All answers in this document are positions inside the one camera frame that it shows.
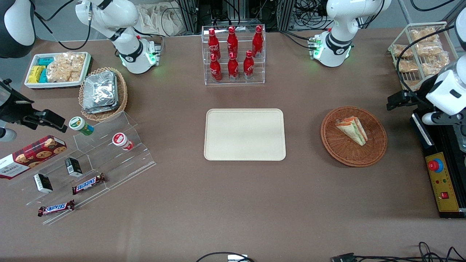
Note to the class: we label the clear bag of fried snack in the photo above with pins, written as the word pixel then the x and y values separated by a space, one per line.
pixel 404 51
pixel 407 66
pixel 413 84
pixel 429 49
pixel 435 63
pixel 423 34

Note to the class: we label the black control box yellow panel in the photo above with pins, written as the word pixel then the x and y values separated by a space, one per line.
pixel 446 203

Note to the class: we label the white rectangular snack tray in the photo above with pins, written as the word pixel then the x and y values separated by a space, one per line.
pixel 31 84

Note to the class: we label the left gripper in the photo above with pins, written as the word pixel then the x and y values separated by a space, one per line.
pixel 418 100

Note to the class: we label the beige plastic tray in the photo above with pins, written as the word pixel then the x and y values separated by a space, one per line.
pixel 244 134

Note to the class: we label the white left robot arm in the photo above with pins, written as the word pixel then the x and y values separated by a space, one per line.
pixel 340 22

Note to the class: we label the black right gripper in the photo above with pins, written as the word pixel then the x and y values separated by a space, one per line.
pixel 14 108

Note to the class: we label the small black white box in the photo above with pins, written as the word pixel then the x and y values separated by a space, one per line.
pixel 43 183
pixel 74 167

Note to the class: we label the aluminium frame post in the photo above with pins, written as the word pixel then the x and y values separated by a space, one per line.
pixel 189 16
pixel 285 14

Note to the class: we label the clear plastic container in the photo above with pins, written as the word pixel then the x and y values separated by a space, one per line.
pixel 460 140

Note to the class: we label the green lid snack cup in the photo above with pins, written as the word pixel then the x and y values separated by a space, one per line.
pixel 80 124

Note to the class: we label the light oval wicker basket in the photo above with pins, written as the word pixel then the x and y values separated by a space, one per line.
pixel 123 94

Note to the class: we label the red tartan cookie box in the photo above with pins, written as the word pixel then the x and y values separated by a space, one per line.
pixel 32 156

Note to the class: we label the clear acrylic bottle rack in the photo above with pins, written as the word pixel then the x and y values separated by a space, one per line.
pixel 240 82

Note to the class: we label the clear acrylic stepped display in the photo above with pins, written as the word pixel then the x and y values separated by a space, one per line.
pixel 120 163

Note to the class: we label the triangular sandwich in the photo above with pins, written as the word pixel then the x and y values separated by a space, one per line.
pixel 352 129

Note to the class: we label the beige cloth bag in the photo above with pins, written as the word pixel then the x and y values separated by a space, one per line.
pixel 162 20

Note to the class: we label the Snickers chocolate bar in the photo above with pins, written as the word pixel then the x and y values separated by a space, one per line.
pixel 56 208
pixel 88 183

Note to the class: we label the small white adapter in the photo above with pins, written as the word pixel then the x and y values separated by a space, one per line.
pixel 237 258

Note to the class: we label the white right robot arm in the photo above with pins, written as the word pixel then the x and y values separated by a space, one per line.
pixel 116 22

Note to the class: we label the red cola bottle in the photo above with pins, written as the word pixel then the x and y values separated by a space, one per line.
pixel 248 67
pixel 233 69
pixel 232 42
pixel 257 42
pixel 213 43
pixel 215 71

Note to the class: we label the stack of silver foil packs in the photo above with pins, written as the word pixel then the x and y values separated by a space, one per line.
pixel 100 92

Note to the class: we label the teal snack pack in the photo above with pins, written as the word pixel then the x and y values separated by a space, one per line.
pixel 46 61
pixel 43 76

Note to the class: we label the red emergency stop button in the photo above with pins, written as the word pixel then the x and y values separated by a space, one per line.
pixel 435 165

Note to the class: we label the red lid snack cup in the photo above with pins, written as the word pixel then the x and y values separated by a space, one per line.
pixel 121 140

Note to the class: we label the round brown wicker basket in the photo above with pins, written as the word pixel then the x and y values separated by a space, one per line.
pixel 340 149

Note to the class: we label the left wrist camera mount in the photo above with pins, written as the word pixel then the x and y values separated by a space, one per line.
pixel 431 119

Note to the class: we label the yellow snack pack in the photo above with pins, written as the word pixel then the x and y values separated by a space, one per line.
pixel 35 74

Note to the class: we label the clear bag of crackers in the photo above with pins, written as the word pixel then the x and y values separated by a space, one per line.
pixel 65 67

